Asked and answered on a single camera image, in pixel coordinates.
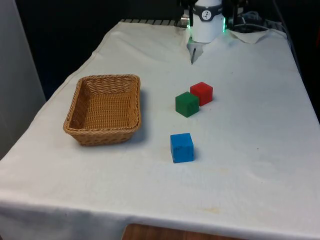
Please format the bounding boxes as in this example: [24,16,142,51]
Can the blue cube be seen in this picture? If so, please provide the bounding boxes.
[169,132,195,164]

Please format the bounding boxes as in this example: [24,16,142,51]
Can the green cube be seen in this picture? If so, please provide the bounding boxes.
[175,91,200,119]

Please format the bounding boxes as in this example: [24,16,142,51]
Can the red cube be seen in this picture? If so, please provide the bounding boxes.
[189,81,214,107]

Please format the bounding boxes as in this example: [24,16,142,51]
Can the wicker basket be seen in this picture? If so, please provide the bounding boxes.
[62,74,142,147]

